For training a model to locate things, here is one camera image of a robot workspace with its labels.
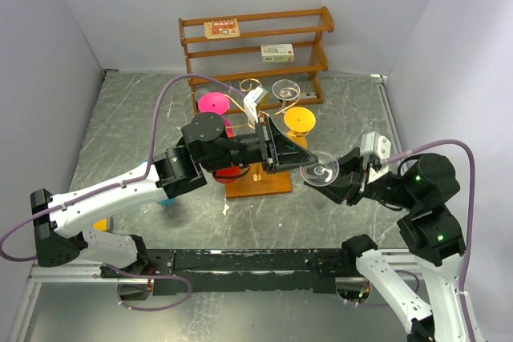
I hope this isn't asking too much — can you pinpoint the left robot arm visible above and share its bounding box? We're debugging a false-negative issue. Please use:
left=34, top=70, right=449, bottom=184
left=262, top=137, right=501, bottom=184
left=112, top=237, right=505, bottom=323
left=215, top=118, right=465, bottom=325
left=30, top=112, right=318, bottom=277

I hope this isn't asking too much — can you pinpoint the purple cable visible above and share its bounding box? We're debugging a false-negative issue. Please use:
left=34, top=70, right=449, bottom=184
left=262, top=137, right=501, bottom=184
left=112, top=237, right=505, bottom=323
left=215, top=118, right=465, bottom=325
left=384, top=139, right=479, bottom=342
left=0, top=74, right=249, bottom=263

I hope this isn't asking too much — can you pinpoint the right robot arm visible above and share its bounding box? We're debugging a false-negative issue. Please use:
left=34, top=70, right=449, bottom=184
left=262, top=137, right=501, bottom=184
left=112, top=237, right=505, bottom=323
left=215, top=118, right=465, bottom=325
left=300, top=146, right=484, bottom=341

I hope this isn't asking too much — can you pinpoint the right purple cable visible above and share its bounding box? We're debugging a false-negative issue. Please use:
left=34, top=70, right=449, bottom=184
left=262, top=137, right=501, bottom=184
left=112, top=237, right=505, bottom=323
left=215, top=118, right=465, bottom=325
left=384, top=139, right=479, bottom=342

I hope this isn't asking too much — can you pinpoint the red wine glass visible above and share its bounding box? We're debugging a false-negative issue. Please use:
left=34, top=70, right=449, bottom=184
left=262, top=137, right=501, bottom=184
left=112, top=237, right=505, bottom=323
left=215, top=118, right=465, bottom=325
left=212, top=165, right=241, bottom=184

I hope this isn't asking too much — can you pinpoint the yellow wine glass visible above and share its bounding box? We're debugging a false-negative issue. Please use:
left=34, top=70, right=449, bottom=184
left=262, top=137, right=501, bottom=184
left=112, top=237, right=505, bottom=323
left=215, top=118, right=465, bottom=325
left=284, top=107, right=317, bottom=149

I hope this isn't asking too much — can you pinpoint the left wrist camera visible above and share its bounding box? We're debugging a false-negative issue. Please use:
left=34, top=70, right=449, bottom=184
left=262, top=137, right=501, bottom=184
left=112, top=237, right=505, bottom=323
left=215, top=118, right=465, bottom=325
left=243, top=86, right=268, bottom=126

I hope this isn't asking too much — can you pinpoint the yellow grey sponge block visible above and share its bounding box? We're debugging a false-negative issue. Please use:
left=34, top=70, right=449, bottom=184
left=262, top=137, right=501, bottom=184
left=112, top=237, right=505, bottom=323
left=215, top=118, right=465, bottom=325
left=93, top=218, right=113, bottom=232

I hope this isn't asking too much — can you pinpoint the green white small box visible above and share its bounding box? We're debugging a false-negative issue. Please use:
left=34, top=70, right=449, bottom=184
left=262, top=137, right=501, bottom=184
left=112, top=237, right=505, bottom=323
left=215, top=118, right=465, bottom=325
left=261, top=43, right=295, bottom=62

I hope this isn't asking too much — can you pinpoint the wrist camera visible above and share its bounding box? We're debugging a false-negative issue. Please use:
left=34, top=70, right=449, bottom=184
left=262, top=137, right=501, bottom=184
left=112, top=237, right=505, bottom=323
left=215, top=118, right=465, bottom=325
left=243, top=86, right=268, bottom=126
left=360, top=131, right=392, bottom=184

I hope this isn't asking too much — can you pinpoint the gold wine glass rack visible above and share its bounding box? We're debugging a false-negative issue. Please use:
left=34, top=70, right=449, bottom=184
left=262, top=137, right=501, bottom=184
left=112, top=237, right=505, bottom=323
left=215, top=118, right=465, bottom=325
left=225, top=96, right=300, bottom=199

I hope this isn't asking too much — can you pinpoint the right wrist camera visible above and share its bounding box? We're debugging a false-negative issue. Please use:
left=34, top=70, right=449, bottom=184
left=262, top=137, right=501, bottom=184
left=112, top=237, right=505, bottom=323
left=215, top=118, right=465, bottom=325
left=360, top=131, right=392, bottom=184

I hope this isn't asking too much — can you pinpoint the blue wine glass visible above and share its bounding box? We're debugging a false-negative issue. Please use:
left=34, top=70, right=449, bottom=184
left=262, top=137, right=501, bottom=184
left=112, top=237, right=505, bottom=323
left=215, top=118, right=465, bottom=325
left=137, top=160, right=177, bottom=207

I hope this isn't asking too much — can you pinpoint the clear wine glass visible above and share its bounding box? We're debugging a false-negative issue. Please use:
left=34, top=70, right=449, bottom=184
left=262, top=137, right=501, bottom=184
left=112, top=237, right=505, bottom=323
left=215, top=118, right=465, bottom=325
left=300, top=151, right=340, bottom=210

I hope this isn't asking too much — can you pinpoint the wooden shelf rack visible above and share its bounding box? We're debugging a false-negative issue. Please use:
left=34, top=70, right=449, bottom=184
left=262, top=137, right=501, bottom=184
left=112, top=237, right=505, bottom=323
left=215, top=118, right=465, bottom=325
left=179, top=6, right=335, bottom=106

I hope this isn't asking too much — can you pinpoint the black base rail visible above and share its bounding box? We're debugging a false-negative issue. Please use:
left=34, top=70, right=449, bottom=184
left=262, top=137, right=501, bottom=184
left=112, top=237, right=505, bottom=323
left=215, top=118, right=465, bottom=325
left=124, top=248, right=370, bottom=302

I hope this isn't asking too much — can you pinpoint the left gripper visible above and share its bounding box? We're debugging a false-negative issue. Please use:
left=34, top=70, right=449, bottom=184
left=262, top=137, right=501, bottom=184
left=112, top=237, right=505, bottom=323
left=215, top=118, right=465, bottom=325
left=203, top=114, right=319, bottom=173

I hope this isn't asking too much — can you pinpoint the pink wine glass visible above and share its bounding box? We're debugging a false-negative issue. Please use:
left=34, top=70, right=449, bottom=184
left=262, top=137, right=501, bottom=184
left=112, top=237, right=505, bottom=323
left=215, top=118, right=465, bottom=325
left=198, top=92, right=233, bottom=137

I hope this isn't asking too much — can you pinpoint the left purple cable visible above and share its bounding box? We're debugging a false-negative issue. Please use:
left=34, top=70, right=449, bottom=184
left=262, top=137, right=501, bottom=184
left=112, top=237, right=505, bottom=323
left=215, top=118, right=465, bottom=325
left=0, top=74, right=249, bottom=263

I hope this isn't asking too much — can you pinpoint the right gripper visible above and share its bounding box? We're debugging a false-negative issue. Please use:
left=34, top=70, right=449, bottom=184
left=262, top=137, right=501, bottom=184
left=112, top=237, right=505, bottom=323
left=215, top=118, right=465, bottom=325
left=303, top=146, right=420, bottom=209

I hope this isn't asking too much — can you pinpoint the frosted clear tall glass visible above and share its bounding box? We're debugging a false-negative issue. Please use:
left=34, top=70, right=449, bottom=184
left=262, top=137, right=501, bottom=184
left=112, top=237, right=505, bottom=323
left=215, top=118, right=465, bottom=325
left=272, top=79, right=301, bottom=108

